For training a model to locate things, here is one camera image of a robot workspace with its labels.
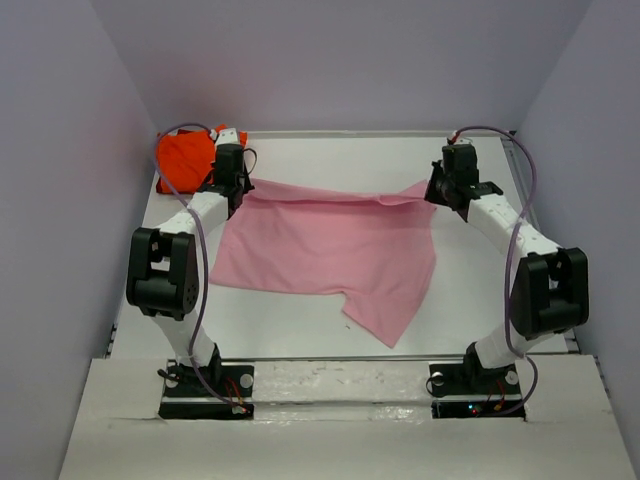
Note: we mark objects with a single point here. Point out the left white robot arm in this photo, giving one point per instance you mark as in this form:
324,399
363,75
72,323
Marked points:
166,263

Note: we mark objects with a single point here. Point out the folded orange t shirt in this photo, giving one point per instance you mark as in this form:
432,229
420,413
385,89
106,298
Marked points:
185,159

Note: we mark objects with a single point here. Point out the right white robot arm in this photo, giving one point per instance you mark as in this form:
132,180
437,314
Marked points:
546,287

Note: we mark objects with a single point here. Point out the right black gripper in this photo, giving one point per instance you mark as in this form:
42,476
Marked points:
432,193

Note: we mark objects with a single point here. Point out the pink t shirt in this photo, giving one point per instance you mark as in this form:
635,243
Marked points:
375,249

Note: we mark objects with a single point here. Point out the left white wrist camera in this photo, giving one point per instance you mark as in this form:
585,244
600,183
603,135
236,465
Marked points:
225,136

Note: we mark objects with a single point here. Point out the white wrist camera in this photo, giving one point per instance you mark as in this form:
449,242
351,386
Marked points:
225,136
458,137

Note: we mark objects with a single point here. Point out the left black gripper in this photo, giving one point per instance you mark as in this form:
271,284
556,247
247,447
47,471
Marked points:
246,187

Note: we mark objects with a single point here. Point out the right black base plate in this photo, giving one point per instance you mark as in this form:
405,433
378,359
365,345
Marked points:
456,396

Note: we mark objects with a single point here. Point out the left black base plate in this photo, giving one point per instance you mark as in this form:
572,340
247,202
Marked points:
185,398

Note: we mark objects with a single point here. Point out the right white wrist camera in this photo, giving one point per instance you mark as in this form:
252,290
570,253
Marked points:
458,137

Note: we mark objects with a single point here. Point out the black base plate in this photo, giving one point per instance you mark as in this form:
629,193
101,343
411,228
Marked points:
456,396
185,398

